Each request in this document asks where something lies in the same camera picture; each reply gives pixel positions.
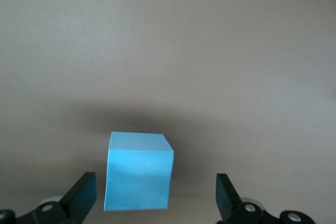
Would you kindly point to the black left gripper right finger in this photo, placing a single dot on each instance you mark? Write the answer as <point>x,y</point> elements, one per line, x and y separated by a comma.
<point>236,213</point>

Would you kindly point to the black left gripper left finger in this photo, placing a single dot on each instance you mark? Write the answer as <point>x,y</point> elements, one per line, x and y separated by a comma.
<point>71,208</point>

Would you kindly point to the light blue foam cube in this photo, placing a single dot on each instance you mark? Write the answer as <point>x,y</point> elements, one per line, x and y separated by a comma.
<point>139,176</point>

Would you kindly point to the brown table cover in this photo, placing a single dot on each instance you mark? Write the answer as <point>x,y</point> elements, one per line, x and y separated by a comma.
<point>183,51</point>

